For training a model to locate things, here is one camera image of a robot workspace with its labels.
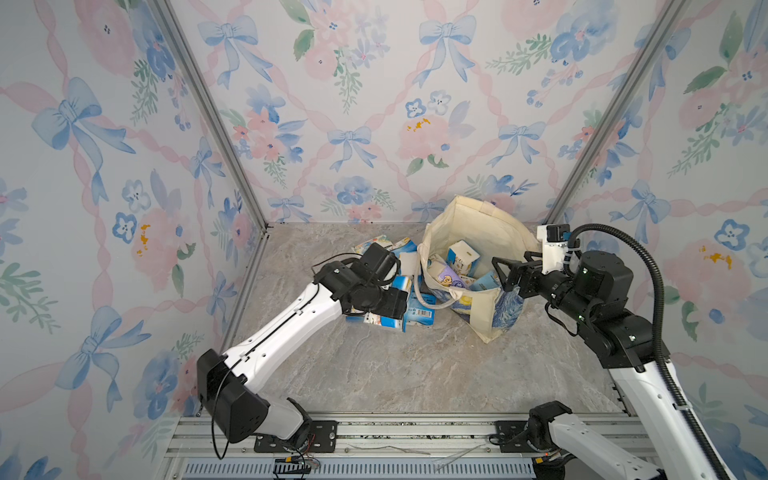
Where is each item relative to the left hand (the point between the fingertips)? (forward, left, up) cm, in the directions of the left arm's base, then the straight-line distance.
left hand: (396, 304), depth 75 cm
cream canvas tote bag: (+25, -29, 0) cm, 38 cm away
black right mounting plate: (-26, -27, -16) cm, 41 cm away
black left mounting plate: (-26, +18, -20) cm, 38 cm away
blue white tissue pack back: (+22, -4, -8) cm, 24 cm away
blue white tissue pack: (+22, -21, -8) cm, 31 cm away
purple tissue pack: (+8, -15, 0) cm, 17 cm away
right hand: (+3, -25, +16) cm, 30 cm away
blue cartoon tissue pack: (-5, +5, +2) cm, 7 cm away
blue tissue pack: (+5, -6, -14) cm, 16 cm away
